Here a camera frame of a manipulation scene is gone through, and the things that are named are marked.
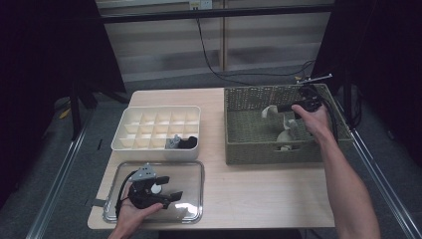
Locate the green woven basket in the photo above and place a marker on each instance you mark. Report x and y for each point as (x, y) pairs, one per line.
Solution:
(249, 156)

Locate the person's right hand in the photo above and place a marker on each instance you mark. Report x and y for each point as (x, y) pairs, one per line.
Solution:
(316, 124)

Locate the white compartment storage box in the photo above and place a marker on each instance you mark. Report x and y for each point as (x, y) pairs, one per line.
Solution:
(146, 155)

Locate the yellow floor tape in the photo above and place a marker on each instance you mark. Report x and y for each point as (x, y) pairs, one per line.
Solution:
(64, 114)

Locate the clear plastic lid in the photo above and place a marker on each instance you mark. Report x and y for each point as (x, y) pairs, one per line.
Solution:
(190, 176)

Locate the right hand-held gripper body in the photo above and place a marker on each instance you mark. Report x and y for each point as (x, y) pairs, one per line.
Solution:
(310, 98)

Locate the black metal stand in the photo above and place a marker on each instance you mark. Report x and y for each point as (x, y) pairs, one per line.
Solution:
(347, 99)
(75, 113)

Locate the aluminium floor rail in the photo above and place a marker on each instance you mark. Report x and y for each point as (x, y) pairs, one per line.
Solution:
(56, 189)
(388, 192)

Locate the black tape piece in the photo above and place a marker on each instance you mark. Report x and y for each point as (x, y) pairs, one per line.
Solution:
(96, 202)

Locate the white wall socket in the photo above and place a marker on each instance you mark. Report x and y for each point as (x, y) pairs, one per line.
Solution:
(205, 4)

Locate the black sock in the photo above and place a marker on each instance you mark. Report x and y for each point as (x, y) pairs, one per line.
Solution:
(189, 143)
(193, 140)

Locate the black curtain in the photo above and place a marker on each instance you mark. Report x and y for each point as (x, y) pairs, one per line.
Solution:
(40, 49)
(388, 49)

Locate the person's left hand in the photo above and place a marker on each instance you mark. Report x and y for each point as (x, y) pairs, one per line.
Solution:
(129, 219)

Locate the black horizontal bar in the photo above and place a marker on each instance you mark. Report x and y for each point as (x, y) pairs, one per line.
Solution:
(166, 15)

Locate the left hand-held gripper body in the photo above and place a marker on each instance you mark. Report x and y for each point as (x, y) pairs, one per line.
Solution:
(142, 197)

